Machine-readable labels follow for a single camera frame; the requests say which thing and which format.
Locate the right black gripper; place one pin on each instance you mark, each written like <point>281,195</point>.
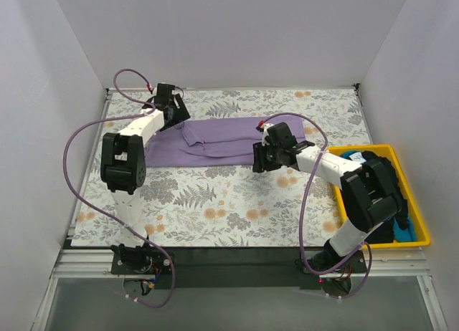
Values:
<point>261,157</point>

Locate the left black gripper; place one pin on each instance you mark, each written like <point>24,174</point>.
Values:
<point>180,112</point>

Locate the floral table mat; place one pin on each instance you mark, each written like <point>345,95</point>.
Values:
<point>231,205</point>

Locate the aluminium frame rail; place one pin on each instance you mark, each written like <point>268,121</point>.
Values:
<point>71,264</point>

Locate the yellow plastic bin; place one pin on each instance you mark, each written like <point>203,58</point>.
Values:
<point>387,151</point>

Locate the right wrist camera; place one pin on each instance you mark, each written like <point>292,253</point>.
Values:
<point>263,127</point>

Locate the teal t shirt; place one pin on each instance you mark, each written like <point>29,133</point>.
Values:
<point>405,232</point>

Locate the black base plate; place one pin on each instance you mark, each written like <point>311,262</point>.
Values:
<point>216,267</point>

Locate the purple t shirt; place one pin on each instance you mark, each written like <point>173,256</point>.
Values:
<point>204,143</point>

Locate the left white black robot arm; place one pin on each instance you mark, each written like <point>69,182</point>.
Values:
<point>123,163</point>

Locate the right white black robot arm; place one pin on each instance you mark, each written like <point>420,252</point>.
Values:
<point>331,168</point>

